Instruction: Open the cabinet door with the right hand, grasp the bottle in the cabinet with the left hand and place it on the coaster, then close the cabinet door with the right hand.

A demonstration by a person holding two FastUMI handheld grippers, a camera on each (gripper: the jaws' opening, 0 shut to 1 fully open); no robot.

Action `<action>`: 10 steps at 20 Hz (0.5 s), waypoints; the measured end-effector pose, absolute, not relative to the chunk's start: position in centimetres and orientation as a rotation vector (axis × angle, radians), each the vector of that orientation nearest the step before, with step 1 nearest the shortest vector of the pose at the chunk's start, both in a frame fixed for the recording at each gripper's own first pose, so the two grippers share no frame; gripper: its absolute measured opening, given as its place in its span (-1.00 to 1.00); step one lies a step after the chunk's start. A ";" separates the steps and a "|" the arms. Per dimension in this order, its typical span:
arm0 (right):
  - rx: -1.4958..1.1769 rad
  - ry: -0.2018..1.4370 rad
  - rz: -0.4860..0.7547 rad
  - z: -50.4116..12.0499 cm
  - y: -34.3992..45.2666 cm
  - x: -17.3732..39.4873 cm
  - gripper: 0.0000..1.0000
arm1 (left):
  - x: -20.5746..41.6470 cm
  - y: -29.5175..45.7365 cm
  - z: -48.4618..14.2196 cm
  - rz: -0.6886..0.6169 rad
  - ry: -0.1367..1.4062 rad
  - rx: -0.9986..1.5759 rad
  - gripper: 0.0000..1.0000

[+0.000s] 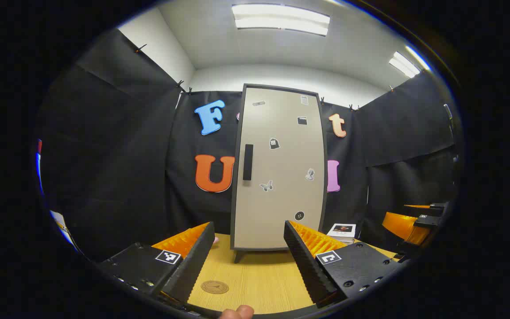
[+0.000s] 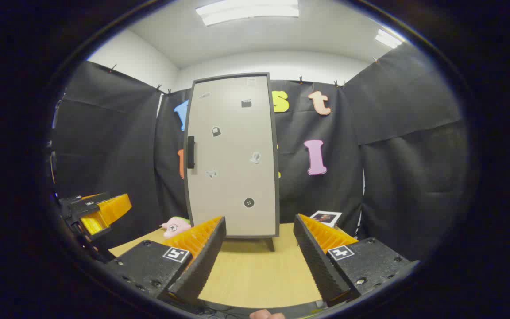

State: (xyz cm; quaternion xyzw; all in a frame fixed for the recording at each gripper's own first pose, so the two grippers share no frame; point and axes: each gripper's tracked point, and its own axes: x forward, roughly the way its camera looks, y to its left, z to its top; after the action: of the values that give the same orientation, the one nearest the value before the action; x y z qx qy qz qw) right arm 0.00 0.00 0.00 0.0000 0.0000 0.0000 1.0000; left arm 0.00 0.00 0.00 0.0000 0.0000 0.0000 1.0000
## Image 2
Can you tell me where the small ceiling light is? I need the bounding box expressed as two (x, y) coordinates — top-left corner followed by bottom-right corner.
(375, 29), (404, 48)

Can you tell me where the pink plush toy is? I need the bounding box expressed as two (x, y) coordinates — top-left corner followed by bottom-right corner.
(161, 216), (192, 240)

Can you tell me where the long ceiling light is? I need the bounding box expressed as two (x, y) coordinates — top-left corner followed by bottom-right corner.
(195, 0), (300, 26)

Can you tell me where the black backdrop cloth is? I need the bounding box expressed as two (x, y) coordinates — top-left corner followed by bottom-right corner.
(49, 42), (470, 262)

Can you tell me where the white photo booklet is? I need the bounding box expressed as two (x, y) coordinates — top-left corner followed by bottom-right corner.
(309, 210), (343, 228)

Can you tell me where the grey cabinet door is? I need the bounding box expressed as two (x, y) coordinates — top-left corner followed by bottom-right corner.
(183, 72), (281, 239)

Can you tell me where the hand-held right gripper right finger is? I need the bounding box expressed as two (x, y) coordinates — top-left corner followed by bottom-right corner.
(293, 214), (420, 307)

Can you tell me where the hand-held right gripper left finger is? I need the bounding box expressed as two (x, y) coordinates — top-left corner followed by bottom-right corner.
(104, 216), (228, 306)

